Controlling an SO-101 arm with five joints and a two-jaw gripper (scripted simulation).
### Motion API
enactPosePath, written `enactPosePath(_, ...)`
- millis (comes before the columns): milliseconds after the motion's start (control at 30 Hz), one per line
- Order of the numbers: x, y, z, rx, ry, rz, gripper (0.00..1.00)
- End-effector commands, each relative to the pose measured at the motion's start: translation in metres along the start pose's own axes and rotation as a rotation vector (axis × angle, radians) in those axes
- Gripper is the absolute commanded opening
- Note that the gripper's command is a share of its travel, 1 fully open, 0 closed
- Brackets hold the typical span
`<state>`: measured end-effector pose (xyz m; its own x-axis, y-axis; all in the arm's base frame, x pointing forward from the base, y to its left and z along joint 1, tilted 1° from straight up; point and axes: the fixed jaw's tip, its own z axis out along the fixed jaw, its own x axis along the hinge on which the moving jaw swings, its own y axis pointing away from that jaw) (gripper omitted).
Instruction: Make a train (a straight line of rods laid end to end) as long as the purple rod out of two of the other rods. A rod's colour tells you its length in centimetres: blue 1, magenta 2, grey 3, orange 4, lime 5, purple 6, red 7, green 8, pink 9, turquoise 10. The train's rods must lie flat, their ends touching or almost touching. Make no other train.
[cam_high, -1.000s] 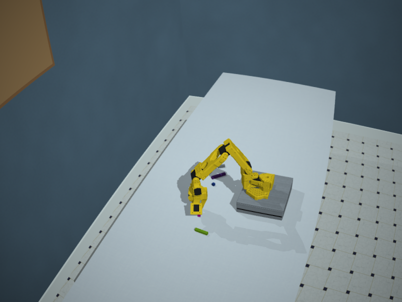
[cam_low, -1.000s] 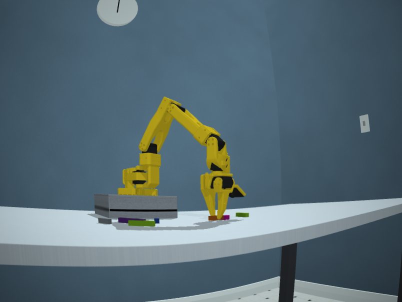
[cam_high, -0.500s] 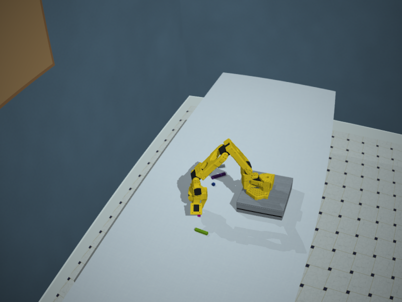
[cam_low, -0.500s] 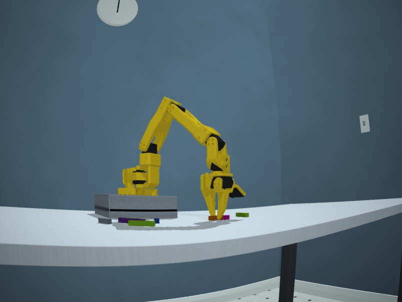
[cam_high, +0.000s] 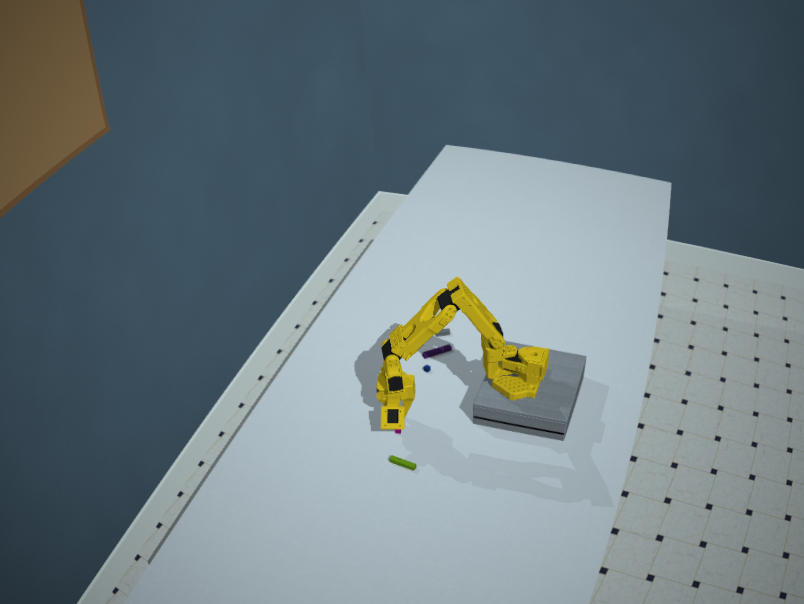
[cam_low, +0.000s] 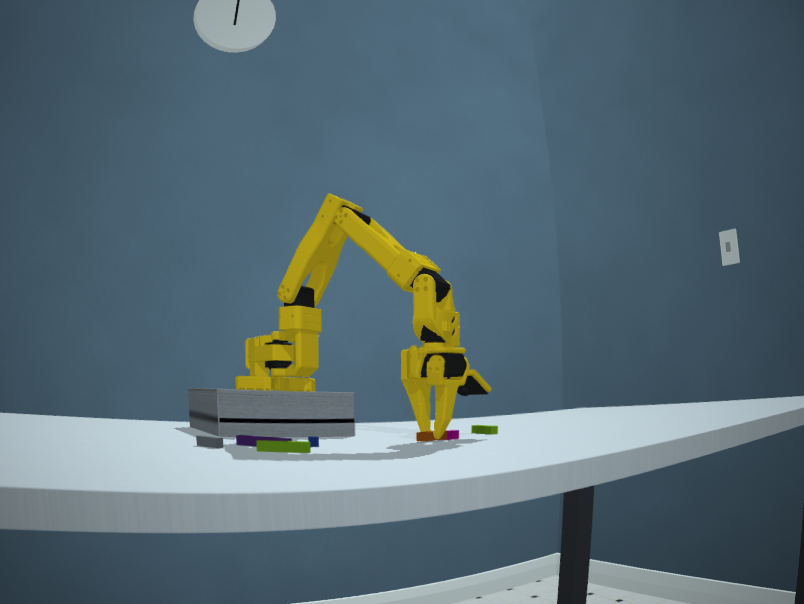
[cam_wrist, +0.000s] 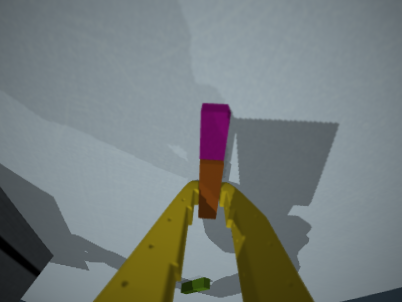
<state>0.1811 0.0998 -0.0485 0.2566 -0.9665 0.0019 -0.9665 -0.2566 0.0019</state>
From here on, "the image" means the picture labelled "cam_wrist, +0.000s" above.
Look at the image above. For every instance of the brown rectangular block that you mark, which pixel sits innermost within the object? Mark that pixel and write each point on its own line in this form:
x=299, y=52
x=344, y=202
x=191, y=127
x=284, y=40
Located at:
x=210, y=178

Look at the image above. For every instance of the magenta rod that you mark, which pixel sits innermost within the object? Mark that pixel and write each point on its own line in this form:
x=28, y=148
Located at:
x=215, y=119

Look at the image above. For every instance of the lime green rod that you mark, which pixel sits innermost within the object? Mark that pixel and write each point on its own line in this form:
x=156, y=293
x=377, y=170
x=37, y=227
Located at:
x=197, y=285

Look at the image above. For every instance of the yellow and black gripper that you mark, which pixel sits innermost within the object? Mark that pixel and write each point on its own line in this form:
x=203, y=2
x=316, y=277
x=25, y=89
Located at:
x=265, y=270

